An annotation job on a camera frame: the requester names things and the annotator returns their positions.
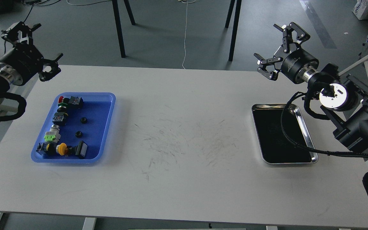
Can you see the image-left gripper finger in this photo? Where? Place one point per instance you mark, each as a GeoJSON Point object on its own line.
{"type": "Point", "coordinates": [54, 68]}
{"type": "Point", "coordinates": [19, 32]}

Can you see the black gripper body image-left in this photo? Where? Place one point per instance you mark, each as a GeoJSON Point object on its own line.
{"type": "Point", "coordinates": [21, 63]}

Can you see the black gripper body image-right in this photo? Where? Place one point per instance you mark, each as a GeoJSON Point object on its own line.
{"type": "Point", "coordinates": [296, 63]}

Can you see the image-right gripper finger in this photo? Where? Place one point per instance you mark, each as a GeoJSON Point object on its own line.
{"type": "Point", "coordinates": [276, 62]}
{"type": "Point", "coordinates": [292, 36]}

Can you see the green push button switch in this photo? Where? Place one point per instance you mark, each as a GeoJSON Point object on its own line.
{"type": "Point", "coordinates": [53, 134]}

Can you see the cardboard box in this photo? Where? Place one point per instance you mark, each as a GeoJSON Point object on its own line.
{"type": "Point", "coordinates": [360, 10]}

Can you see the silver metal tray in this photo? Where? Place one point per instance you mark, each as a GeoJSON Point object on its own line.
{"type": "Point", "coordinates": [274, 146]}

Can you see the black table leg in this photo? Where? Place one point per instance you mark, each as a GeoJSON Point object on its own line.
{"type": "Point", "coordinates": [117, 20]}
{"type": "Point", "coordinates": [129, 12]}
{"type": "Point", "coordinates": [229, 13]}
{"type": "Point", "coordinates": [237, 12]}

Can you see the yellow mushroom push button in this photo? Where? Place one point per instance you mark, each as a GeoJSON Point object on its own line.
{"type": "Point", "coordinates": [52, 148]}

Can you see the black switch block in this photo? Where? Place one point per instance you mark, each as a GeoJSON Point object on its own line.
{"type": "Point", "coordinates": [60, 118]}

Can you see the blue plastic tray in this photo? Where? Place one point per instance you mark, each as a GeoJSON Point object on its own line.
{"type": "Point", "coordinates": [98, 109]}

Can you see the red mushroom push button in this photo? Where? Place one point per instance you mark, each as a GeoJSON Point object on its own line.
{"type": "Point", "coordinates": [74, 102]}

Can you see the black rectangular indicator switch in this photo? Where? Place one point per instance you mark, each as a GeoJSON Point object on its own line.
{"type": "Point", "coordinates": [78, 150]}

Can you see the black table leg far right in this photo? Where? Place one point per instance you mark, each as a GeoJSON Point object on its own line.
{"type": "Point", "coordinates": [229, 13]}

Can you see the black table leg far left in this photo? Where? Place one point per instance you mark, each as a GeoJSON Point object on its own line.
{"type": "Point", "coordinates": [129, 12]}

